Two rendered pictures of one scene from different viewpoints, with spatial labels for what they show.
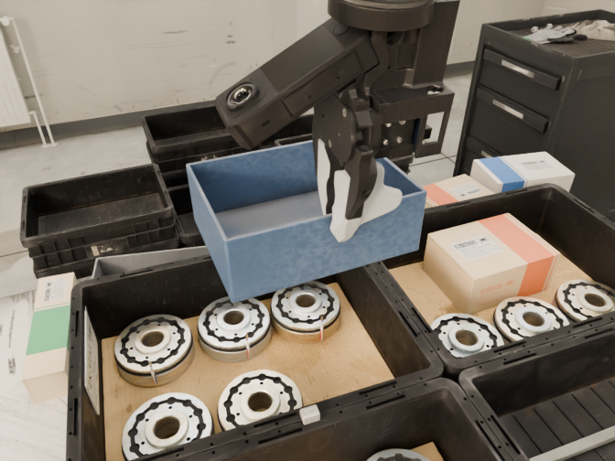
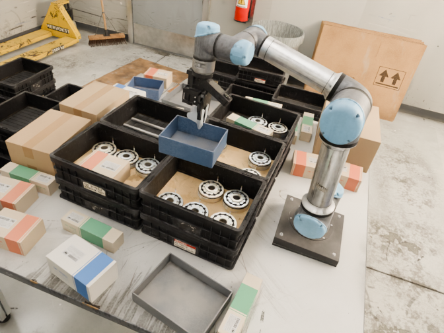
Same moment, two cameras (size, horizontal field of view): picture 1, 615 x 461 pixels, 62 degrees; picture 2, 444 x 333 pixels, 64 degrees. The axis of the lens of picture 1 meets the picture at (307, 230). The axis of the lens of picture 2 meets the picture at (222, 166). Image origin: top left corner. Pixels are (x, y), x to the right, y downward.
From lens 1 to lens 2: 1.45 m
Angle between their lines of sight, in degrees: 98
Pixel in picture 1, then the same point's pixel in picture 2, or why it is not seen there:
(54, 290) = (232, 323)
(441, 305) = (129, 182)
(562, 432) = not seen: hidden behind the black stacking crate
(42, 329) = (246, 299)
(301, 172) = (177, 149)
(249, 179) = (194, 153)
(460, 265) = (125, 166)
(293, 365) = (189, 198)
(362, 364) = (172, 185)
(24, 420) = (265, 284)
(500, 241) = (100, 162)
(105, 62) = not seen: outside the picture
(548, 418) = not seen: hidden behind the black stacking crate
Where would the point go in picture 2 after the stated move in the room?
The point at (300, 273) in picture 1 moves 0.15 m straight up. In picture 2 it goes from (209, 137) to (213, 101)
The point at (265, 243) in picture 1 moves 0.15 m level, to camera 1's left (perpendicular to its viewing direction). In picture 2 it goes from (219, 129) to (250, 148)
